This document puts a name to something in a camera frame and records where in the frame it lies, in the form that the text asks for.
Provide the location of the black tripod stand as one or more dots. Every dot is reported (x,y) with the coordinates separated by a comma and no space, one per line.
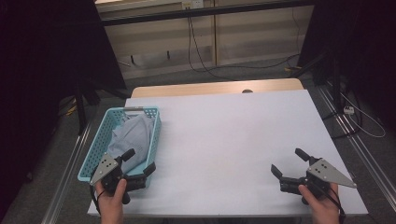
(80,105)

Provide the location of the person's left hand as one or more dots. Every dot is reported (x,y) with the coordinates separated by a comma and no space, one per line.
(110,208)

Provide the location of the dark round table grommet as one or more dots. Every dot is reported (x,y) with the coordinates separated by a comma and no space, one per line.
(247,91)

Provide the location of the aluminium floor rail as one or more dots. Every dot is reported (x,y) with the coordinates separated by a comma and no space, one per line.
(367,155)
(67,174)

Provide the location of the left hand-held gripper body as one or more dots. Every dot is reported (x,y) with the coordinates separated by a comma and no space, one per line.
(109,175)

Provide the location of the white power strip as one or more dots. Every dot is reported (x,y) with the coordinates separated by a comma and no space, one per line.
(349,109)

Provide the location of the white wall socket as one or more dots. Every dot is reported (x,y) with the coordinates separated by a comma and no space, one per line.
(193,3)

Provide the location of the black metal stand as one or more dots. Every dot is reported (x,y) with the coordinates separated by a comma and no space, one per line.
(335,81)

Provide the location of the person's right hand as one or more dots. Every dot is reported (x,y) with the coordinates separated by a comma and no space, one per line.
(323,210)

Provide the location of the grey tank top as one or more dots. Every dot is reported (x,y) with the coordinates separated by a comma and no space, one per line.
(134,137)

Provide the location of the light blue plastic basket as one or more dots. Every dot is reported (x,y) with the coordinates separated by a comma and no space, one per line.
(99,146)

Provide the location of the white table cover sheet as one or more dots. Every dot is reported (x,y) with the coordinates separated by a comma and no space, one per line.
(218,149)

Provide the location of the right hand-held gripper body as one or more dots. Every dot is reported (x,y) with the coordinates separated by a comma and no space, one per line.
(323,174)

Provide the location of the black horizontal bar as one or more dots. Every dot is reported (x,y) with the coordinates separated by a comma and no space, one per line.
(202,12)

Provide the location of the black curtain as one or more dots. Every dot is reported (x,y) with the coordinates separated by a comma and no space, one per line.
(367,46)
(46,62)

